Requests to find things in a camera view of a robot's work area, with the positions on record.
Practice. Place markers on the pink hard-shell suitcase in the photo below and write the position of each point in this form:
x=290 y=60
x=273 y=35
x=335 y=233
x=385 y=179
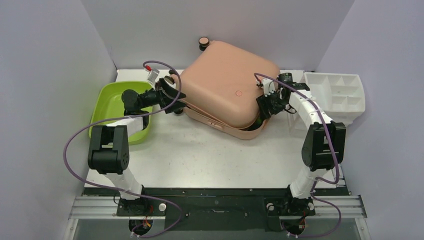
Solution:
x=221 y=89

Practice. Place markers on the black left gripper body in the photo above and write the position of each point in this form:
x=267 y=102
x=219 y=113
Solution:
x=154 y=97

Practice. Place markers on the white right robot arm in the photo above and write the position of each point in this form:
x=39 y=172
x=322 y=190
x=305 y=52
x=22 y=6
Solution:
x=324 y=143

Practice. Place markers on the green plastic tray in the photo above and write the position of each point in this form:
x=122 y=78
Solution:
x=109 y=105

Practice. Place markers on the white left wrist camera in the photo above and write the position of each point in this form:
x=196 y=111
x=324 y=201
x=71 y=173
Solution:
x=152 y=75

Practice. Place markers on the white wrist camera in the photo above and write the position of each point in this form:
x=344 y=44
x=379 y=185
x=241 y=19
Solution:
x=268 y=86
x=152 y=75

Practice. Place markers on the white plastic drawer organizer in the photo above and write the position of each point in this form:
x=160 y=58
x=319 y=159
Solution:
x=340 y=96

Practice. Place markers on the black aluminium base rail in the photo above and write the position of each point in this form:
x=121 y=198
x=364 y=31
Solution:
x=244 y=213

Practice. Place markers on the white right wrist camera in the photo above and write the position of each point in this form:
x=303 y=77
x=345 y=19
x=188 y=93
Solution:
x=268 y=86

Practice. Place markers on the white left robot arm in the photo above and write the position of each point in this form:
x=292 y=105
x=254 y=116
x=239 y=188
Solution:
x=109 y=152

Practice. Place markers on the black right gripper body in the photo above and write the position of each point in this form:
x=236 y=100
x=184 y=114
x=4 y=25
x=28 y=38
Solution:
x=267 y=105

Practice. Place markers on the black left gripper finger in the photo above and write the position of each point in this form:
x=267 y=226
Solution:
x=169 y=91
x=176 y=108

